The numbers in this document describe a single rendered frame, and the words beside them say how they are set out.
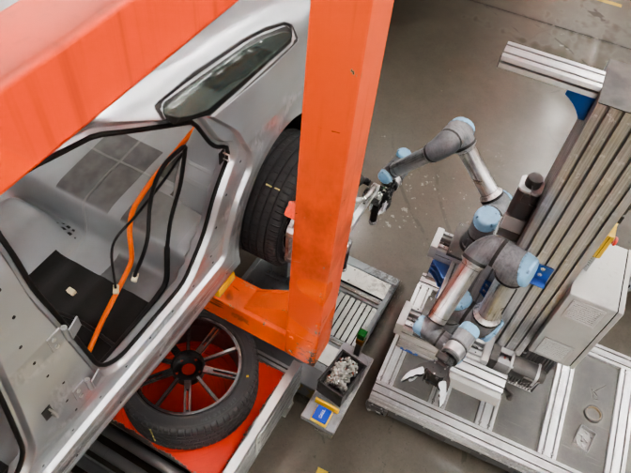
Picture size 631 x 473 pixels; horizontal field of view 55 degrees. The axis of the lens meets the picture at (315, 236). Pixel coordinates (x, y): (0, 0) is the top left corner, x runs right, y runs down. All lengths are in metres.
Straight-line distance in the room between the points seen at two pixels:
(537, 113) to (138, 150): 3.39
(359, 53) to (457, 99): 3.70
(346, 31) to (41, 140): 0.97
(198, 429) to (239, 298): 0.60
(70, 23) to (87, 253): 2.32
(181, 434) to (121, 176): 1.19
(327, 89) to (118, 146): 1.60
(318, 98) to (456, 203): 2.78
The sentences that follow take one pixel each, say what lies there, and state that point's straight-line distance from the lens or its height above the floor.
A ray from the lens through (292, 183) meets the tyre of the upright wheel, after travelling 2.73.
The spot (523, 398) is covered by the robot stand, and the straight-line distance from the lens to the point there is 3.45.
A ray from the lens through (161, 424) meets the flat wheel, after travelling 2.85.
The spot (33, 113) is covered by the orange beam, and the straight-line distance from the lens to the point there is 0.73.
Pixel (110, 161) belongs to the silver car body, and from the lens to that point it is 3.04.
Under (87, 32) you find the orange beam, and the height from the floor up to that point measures 2.73.
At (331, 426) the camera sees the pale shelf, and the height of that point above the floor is 0.45.
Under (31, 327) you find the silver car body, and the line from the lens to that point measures 1.91.
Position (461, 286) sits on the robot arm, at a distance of 2.31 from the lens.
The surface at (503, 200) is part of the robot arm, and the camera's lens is 3.02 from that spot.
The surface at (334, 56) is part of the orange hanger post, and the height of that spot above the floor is 2.20.
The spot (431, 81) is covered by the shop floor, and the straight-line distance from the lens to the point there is 5.36.
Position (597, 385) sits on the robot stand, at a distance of 3.67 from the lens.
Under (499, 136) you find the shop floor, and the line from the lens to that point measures 5.01.
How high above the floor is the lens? 3.14
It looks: 52 degrees down
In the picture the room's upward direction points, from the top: 7 degrees clockwise
